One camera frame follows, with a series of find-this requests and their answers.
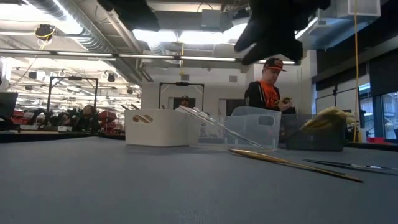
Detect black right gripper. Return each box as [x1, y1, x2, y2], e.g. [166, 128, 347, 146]
[233, 0, 331, 65]

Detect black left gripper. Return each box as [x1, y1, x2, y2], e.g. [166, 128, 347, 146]
[97, 0, 162, 32]

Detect green white striped straw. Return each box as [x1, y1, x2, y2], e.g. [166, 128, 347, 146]
[192, 107, 267, 151]

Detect long ceiling light strip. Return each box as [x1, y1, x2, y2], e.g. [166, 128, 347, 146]
[0, 49, 301, 66]

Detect grey ceiling vent box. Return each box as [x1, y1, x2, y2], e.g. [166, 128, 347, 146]
[201, 9, 225, 29]

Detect clear plastic bin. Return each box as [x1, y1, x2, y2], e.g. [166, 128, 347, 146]
[190, 106, 282, 153]

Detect dark grey plastic bin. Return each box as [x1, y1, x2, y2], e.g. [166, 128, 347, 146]
[281, 113, 348, 152]

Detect red storage bins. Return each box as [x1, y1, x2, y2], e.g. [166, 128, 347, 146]
[98, 110, 118, 135]

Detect white plastic bin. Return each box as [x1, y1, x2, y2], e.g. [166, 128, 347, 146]
[124, 108, 201, 147]

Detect red low box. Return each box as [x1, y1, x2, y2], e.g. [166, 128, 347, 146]
[366, 136, 393, 144]

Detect dark monitor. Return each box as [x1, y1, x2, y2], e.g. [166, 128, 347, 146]
[0, 92, 19, 119]

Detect silver ribbed air duct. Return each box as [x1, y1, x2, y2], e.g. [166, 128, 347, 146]
[24, 0, 147, 85]

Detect black metal frame stand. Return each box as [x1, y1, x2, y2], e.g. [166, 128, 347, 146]
[46, 76, 100, 131]
[158, 82, 205, 115]

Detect yellow ceiling cable reel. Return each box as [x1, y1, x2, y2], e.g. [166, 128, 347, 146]
[34, 24, 57, 41]

